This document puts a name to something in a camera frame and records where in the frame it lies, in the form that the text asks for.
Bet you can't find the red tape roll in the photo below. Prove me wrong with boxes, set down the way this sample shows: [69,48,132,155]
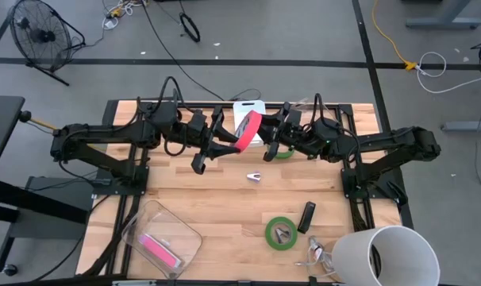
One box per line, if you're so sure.
[233,109,264,154]

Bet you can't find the white plastic bin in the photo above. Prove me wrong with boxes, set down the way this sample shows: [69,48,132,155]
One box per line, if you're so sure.
[232,99,267,149]

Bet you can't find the black desk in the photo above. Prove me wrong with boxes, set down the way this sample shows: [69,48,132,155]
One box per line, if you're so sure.
[0,95,89,276]

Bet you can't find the grey desk foot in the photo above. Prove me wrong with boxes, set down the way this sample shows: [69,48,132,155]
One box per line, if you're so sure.
[440,120,481,133]

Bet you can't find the yellow extension cable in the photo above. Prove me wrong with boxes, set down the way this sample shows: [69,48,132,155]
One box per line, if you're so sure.
[371,0,419,72]

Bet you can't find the white cable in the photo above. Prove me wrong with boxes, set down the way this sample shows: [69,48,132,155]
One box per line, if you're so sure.
[415,51,481,95]

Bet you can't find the pink stapler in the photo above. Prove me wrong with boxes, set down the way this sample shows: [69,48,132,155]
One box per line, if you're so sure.
[137,233,183,270]

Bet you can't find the black stapler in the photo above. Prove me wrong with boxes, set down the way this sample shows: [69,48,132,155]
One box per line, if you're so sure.
[296,200,317,235]

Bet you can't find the black coiled cable ring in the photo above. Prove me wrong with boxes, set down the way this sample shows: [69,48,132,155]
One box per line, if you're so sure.
[178,11,202,44]

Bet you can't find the black aluminium table frame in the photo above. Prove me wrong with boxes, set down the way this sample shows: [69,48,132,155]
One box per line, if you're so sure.
[101,99,414,286]

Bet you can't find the green tape roll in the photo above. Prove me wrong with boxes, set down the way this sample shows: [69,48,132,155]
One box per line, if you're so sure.
[266,145,297,161]
[264,215,299,252]

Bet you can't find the long black floor cable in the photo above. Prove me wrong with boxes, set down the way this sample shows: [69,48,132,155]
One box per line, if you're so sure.
[142,0,226,102]

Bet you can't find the white cylindrical container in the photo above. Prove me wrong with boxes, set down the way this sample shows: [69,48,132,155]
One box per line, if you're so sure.
[330,224,441,286]

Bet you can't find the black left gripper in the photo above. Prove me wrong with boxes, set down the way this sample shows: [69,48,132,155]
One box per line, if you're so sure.
[187,106,242,176]

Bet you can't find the yellow rod with black knob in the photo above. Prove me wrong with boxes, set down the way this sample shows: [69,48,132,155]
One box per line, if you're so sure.
[18,110,60,130]

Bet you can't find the white power adapter cables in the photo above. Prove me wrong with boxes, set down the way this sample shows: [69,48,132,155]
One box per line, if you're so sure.
[101,0,148,31]

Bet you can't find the clear plastic bin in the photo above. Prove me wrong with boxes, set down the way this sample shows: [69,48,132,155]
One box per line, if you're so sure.
[288,97,354,132]
[121,199,204,280]

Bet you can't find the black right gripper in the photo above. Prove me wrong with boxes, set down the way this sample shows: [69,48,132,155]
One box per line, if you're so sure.
[260,101,306,164]

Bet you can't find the black floor fan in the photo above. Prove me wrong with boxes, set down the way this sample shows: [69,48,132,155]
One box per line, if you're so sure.
[7,0,87,87]

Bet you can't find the grey desk leg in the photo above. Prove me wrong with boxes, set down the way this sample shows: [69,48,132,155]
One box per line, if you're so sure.
[404,0,481,30]

